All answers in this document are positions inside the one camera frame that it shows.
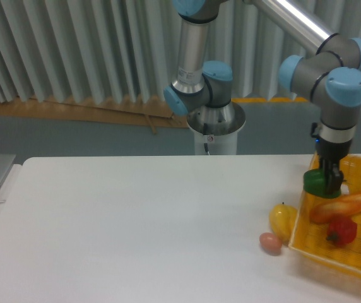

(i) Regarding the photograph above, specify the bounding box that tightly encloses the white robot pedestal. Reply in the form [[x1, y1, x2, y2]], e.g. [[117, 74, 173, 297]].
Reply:
[[192, 131, 237, 155]]

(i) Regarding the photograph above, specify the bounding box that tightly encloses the yellow woven basket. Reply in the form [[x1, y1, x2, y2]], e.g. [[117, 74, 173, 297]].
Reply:
[[288, 155, 361, 278]]

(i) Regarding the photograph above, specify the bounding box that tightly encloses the black cable at base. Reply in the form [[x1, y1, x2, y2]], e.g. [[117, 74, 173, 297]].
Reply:
[[203, 123, 211, 156]]

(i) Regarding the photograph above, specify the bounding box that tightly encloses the pink egg-shaped potato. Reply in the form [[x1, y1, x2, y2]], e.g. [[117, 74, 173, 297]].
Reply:
[[259, 232, 283, 255]]

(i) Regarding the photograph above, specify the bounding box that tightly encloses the brown cardboard sheet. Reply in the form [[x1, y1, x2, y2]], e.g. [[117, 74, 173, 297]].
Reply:
[[0, 95, 187, 134]]

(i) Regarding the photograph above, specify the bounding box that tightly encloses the yellow bell pepper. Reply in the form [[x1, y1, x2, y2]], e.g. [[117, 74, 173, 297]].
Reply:
[[269, 203, 297, 243]]

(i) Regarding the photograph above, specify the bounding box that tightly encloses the baguette bread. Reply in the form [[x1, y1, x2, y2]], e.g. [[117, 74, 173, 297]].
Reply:
[[309, 192, 361, 223]]

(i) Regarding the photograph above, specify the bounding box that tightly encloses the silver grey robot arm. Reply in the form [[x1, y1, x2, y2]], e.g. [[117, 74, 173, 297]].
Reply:
[[163, 1, 361, 198]]

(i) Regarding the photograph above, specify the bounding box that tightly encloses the green bell pepper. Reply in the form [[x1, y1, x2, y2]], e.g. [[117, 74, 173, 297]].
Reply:
[[303, 169, 341, 199]]

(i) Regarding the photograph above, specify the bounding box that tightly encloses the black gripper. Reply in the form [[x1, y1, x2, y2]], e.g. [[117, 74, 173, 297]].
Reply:
[[316, 138, 352, 193]]

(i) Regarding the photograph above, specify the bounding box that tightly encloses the red bell pepper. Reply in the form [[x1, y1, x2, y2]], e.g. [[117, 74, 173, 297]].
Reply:
[[326, 217, 358, 246]]

